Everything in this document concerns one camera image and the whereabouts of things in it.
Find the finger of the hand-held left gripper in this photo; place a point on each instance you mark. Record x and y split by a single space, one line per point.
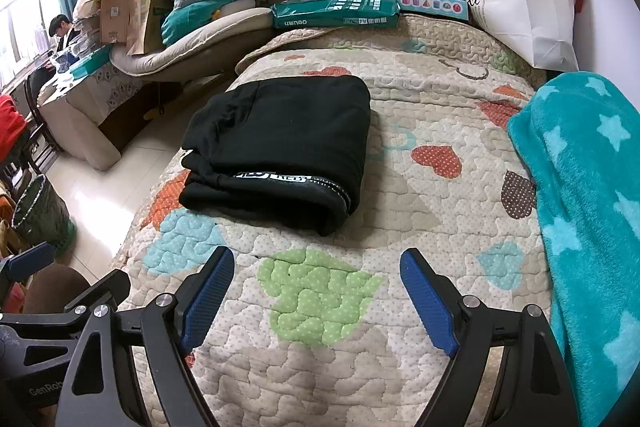
107 287
30 261

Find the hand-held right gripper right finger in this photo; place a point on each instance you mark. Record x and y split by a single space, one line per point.
425 302

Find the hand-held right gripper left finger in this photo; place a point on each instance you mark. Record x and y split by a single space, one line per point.
207 302

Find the black pants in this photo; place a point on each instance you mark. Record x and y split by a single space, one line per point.
290 137

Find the brown round stool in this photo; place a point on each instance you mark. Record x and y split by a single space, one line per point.
55 284

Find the green waste basket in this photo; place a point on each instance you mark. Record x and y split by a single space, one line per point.
40 214

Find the patterned quilted bed cover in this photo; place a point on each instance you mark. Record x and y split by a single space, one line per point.
350 357

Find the red clothing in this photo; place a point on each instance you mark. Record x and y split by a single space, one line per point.
10 119

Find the dark wooden chair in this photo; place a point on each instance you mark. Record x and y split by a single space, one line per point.
42 112

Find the table with white tablecloth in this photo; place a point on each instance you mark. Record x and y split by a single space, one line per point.
85 107

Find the teal star blanket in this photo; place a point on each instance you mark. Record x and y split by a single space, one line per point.
585 187

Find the beige cushioned chair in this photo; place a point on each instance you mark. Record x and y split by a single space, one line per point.
200 42

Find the cardboard box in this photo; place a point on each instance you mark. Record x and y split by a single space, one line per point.
115 12

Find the brown paper bag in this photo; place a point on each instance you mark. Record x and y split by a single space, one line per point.
145 7

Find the teal cushion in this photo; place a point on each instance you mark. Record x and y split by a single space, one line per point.
192 17

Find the blue box with shapes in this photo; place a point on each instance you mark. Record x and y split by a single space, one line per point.
432 6

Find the teal paper ream packet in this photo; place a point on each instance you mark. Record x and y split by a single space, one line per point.
335 13

